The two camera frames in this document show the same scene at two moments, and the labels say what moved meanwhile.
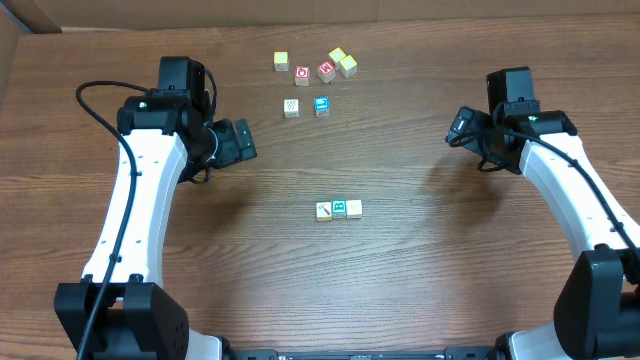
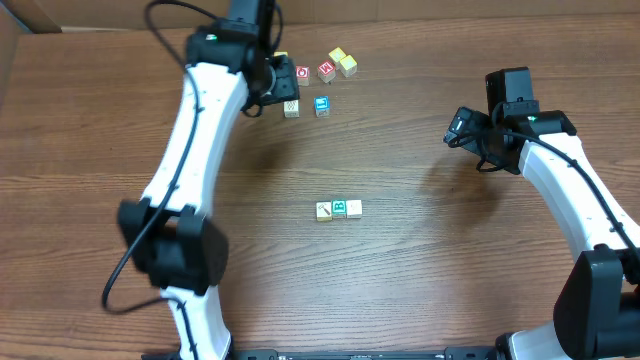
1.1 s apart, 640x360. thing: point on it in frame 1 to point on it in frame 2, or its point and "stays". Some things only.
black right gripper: [475, 120] stays
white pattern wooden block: [353, 209] stays
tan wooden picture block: [324, 211] stays
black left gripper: [230, 151] to [284, 87]
